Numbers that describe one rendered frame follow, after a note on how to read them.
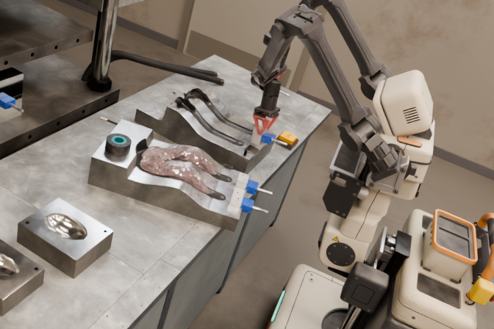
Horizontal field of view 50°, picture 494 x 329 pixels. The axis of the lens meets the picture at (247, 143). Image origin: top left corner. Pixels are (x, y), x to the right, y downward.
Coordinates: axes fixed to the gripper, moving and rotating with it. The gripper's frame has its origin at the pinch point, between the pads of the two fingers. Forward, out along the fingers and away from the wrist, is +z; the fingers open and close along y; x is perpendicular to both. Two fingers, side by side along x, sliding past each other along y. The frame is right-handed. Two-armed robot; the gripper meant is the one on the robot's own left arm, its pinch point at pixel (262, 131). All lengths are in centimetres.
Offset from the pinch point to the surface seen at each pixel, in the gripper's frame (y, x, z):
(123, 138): 40, -32, 4
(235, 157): 6.9, -5.6, 10.5
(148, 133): 25.8, -32.1, 5.2
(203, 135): 6.3, -20.2, 6.8
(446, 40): -256, 37, -25
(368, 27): -249, -21, -22
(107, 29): 3, -72, -21
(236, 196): 28.0, 5.9, 14.5
